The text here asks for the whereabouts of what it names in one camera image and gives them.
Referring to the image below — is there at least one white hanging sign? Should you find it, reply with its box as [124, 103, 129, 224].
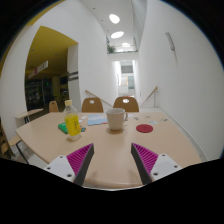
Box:
[28, 61, 48, 79]

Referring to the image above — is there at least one light blue paper sheet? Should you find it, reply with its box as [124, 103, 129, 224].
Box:
[87, 114, 107, 126]

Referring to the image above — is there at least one wooden chair at left edge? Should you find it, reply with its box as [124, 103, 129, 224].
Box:
[0, 118, 28, 163]

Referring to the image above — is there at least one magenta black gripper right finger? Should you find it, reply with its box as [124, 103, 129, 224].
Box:
[130, 142, 183, 186]

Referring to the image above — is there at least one green balcony plant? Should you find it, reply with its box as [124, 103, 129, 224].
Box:
[107, 45, 116, 54]

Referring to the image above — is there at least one yellow drink plastic bottle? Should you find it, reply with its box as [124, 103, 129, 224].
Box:
[64, 100, 81, 141]

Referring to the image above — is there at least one small side table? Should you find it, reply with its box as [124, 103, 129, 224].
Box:
[16, 108, 43, 124]

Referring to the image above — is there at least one wooden stair handrail right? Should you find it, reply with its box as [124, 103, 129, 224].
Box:
[140, 86, 158, 107]

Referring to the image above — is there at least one wooden chair right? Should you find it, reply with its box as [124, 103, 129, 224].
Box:
[113, 97, 139, 112]

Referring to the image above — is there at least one small white card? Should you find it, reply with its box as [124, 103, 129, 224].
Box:
[149, 120, 158, 125]

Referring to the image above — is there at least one wooden stair handrail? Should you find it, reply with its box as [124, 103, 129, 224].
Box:
[85, 90, 113, 107]
[140, 86, 158, 107]

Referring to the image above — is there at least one wooden chair far left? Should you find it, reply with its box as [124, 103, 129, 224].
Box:
[49, 101, 59, 112]

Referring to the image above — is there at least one red round coaster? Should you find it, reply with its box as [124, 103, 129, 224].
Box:
[136, 124, 153, 133]

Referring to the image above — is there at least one green small box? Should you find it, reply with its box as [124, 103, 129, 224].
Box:
[57, 122, 87, 135]

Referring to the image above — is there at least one wooden stair handrail left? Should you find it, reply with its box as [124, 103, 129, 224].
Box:
[85, 90, 113, 107]

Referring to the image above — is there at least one white ceramic mug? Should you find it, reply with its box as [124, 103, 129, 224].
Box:
[106, 108, 128, 131]

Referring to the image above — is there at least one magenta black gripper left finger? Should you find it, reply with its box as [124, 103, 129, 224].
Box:
[44, 142, 95, 187]

